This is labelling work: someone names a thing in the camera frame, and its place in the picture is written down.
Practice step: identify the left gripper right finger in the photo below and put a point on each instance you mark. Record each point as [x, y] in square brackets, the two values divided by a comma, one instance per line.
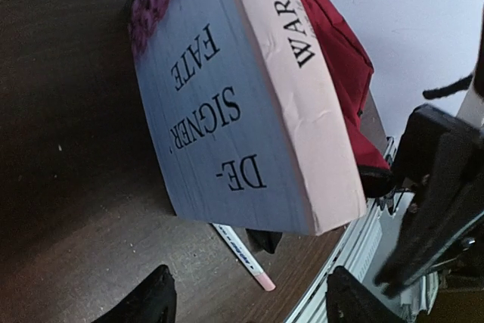
[349, 301]

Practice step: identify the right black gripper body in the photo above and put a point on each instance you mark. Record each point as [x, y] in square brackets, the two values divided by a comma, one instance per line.
[445, 155]

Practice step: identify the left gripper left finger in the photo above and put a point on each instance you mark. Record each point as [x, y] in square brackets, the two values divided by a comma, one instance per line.
[153, 300]

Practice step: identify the red backpack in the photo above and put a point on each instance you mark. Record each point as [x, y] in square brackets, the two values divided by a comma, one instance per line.
[340, 73]

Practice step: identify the pink book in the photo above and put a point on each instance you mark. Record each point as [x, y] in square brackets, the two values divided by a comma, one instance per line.
[187, 54]

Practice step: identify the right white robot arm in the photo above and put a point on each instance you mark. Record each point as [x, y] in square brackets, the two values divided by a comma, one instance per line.
[471, 111]

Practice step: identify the pink capped white marker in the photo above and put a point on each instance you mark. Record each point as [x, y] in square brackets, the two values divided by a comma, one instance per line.
[231, 238]

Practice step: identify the front aluminium rail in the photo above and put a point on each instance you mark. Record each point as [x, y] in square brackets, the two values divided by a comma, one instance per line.
[362, 249]

